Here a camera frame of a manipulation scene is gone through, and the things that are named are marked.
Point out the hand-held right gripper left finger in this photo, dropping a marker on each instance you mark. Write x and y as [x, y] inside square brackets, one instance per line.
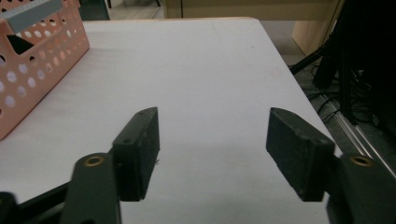
[137, 155]

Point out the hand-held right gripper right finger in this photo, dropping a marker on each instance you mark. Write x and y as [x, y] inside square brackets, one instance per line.
[295, 152]

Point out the black metal stand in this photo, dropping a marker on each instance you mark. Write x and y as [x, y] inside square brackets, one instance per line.
[348, 56]

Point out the pink perforated plastic basket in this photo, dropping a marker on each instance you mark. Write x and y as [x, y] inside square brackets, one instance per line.
[34, 71]

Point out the beige wooden cabinet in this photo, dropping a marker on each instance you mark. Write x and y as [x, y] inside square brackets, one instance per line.
[252, 8]

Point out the grey flat box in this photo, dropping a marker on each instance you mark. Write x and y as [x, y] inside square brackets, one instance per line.
[29, 14]

